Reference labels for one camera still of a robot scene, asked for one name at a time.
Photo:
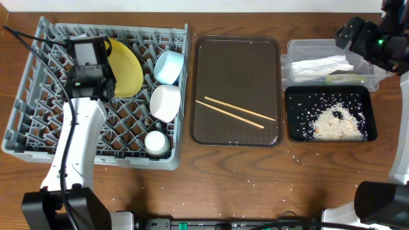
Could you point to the yellow round plate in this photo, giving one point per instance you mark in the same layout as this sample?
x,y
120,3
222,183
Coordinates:
x,y
126,69

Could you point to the black rectangular tray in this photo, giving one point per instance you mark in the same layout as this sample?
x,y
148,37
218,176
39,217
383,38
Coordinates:
x,y
372,133

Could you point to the light blue bowl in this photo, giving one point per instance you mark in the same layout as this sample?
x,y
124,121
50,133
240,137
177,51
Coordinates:
x,y
168,67

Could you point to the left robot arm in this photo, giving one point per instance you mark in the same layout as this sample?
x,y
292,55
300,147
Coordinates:
x,y
66,199

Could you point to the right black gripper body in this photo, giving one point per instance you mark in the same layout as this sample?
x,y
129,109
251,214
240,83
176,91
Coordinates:
x,y
372,45

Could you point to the green snack wrapper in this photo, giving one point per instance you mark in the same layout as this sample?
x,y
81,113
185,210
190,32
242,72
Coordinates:
x,y
343,79

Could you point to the dark brown serving tray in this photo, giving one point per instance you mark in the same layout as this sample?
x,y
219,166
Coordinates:
x,y
243,71

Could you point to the grey plastic dish rack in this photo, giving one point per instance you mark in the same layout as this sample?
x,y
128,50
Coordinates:
x,y
36,118

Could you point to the white round bowl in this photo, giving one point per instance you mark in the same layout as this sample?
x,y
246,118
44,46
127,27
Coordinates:
x,y
165,102

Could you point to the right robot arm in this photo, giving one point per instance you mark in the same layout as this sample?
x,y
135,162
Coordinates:
x,y
380,205

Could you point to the white plastic cup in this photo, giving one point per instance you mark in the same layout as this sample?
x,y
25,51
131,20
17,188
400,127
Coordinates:
x,y
157,144

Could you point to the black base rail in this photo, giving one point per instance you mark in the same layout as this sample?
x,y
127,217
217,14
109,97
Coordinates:
x,y
205,224

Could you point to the pile of rice waste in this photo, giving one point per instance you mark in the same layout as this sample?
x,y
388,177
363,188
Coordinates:
x,y
326,117

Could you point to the clear plastic bin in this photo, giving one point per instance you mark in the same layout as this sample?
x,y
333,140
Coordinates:
x,y
299,50

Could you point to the white paper napkin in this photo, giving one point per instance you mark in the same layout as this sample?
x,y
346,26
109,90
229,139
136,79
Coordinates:
x,y
323,66

